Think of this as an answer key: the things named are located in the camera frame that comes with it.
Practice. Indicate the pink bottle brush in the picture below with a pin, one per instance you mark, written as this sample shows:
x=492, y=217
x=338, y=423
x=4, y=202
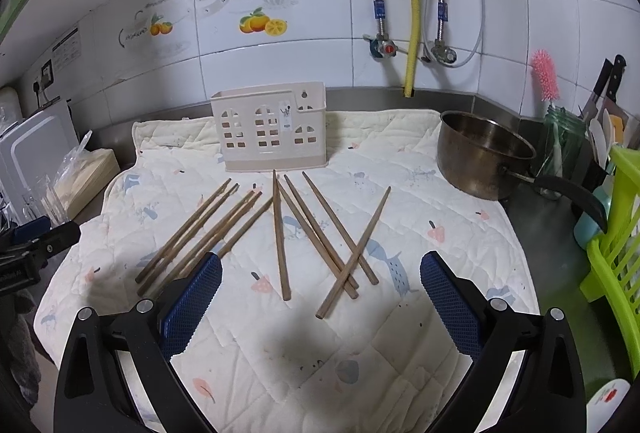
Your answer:
x=545, y=75

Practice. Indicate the steel saucepan black handle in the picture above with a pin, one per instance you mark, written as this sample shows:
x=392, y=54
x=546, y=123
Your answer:
x=488, y=161

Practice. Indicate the wooden chopstick ten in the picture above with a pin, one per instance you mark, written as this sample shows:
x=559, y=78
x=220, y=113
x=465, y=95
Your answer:
x=341, y=280

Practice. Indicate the wooden chopstick six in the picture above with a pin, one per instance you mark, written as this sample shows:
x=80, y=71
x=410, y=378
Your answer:
x=279, y=236

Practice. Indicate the wooden chopstick eight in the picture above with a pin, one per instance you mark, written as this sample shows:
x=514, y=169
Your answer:
x=315, y=225

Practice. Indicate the bagged disposable chopsticks box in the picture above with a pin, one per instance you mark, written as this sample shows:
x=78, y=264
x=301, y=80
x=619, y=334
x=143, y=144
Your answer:
x=80, y=177

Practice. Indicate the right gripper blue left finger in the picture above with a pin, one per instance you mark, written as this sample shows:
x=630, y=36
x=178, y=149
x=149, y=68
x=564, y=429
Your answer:
x=186, y=300

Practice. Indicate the wooden chopstick two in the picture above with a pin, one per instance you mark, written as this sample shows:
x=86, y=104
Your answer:
x=186, y=238

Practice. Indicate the wooden chopstick five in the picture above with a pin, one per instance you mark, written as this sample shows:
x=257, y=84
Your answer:
x=227, y=247

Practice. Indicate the wooden chopstick seven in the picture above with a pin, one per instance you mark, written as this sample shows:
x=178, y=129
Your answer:
x=311, y=235

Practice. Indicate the quilted cream patterned mat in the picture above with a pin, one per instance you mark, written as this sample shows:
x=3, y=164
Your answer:
x=380, y=362

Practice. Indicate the beige plastic utensil holder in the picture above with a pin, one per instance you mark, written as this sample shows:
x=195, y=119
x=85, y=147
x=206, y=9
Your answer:
x=278, y=127

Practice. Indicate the green plastic dish rack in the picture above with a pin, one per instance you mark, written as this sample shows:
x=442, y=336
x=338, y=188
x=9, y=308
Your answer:
x=614, y=256

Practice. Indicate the wooden chopstick four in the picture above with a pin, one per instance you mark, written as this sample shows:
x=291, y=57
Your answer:
x=213, y=237

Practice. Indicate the black handled kitchen knives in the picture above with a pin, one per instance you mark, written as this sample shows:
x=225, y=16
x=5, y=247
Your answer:
x=604, y=94

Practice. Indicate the teal plastic cup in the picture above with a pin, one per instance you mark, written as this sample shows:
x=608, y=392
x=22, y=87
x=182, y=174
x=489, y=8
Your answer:
x=585, y=228

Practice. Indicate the wooden chopstick nine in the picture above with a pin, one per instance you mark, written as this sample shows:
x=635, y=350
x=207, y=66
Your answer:
x=341, y=229

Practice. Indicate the clear glass mug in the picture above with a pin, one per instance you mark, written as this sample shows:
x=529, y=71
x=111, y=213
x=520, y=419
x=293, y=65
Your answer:
x=42, y=200

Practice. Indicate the wall power socket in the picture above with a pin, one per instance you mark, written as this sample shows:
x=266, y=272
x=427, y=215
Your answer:
x=45, y=80

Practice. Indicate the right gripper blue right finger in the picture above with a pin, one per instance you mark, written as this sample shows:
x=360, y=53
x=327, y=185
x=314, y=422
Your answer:
x=453, y=307

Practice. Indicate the steel angle valve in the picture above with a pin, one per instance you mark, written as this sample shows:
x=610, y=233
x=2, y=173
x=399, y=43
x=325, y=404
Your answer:
x=438, y=52

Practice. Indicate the wooden chopstick three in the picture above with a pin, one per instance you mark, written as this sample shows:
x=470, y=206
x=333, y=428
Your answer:
x=160, y=286

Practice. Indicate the green glass jar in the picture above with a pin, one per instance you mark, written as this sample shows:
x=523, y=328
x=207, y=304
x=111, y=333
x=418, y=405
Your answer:
x=560, y=143

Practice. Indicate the red handled water valve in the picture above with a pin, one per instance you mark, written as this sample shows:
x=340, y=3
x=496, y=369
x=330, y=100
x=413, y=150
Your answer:
x=381, y=49

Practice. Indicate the wooden chopstick one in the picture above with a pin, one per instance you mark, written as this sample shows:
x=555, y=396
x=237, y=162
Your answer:
x=160, y=253

